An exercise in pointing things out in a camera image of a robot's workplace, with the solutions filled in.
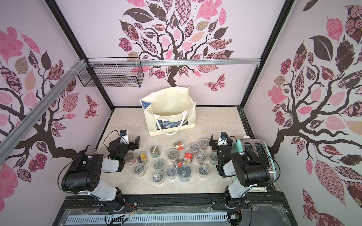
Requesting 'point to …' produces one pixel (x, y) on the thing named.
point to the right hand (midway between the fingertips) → (220, 134)
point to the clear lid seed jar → (173, 155)
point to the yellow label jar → (142, 157)
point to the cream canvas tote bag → (168, 111)
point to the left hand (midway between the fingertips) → (133, 138)
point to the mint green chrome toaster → (263, 150)
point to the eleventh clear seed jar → (195, 148)
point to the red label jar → (188, 157)
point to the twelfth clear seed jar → (171, 172)
